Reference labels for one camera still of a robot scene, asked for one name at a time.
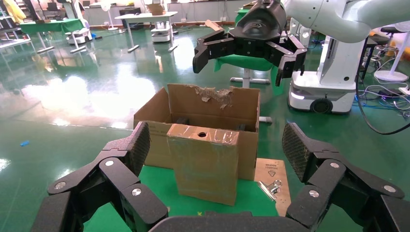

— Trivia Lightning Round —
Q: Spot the black round stool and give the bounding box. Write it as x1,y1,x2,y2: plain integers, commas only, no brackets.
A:
375,26,403,68

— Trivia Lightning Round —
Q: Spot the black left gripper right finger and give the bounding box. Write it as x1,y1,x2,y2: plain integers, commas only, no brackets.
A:
281,122,406,231

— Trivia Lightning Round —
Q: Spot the silver binder clip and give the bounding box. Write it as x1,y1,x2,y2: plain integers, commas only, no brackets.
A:
258,180,283,202

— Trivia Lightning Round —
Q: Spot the grey metal rack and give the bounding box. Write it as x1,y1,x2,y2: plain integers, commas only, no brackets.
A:
0,0,32,49

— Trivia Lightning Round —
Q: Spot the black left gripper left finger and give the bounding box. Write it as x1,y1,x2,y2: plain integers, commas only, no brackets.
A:
47,121,169,230

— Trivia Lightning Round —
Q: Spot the small brown cardboard box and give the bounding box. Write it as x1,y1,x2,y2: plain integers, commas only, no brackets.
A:
166,123,240,206

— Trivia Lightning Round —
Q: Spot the white table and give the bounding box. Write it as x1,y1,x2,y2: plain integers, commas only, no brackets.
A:
115,11,179,54

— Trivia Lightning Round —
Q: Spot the black cabinet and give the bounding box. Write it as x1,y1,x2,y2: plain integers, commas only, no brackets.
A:
119,7,145,30

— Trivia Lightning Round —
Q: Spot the small open cardboard box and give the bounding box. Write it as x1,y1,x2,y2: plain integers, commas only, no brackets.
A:
205,19,225,33

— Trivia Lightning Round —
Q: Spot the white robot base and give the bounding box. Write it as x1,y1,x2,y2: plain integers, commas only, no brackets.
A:
150,21,171,43

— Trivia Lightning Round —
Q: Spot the yellow garment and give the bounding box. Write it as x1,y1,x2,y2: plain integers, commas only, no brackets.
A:
2,0,27,24

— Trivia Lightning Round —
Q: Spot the thin black cable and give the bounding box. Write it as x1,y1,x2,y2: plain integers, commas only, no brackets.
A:
354,37,410,135

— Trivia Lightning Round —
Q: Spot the white metal table frame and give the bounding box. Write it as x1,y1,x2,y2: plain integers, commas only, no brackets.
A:
34,32,87,54
230,68,273,125

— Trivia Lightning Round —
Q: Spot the white wheeled robot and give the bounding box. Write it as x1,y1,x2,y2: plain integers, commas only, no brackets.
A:
62,0,93,45
287,33,366,115

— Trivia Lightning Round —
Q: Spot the large open cardboard carton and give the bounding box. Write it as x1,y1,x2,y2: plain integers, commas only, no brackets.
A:
133,84,261,182

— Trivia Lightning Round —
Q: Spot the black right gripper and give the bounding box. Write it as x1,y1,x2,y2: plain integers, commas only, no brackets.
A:
192,0,308,87

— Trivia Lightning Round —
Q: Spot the white pedestal fan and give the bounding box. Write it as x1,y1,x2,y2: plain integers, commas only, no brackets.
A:
374,21,410,83
99,0,119,32

